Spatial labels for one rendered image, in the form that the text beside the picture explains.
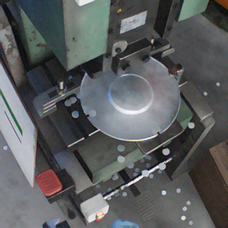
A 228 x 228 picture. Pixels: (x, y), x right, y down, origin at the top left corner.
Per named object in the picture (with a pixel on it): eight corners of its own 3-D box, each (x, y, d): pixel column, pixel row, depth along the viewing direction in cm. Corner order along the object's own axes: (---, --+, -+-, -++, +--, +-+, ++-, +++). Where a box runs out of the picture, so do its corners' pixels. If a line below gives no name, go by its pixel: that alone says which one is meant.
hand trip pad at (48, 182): (66, 193, 100) (64, 187, 94) (48, 202, 99) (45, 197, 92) (54, 173, 103) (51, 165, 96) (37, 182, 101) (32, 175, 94)
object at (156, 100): (63, 78, 105) (62, 76, 105) (143, 41, 113) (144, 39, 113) (114, 160, 96) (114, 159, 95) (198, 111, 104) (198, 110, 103)
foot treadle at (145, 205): (160, 212, 157) (162, 210, 152) (142, 223, 154) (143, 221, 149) (92, 111, 176) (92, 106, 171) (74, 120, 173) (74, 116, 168)
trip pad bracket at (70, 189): (78, 198, 117) (75, 183, 99) (53, 211, 114) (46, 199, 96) (69, 183, 118) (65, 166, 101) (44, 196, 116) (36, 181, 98)
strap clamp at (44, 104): (88, 93, 112) (88, 76, 103) (41, 119, 108) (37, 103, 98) (78, 79, 114) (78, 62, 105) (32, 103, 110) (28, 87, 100)
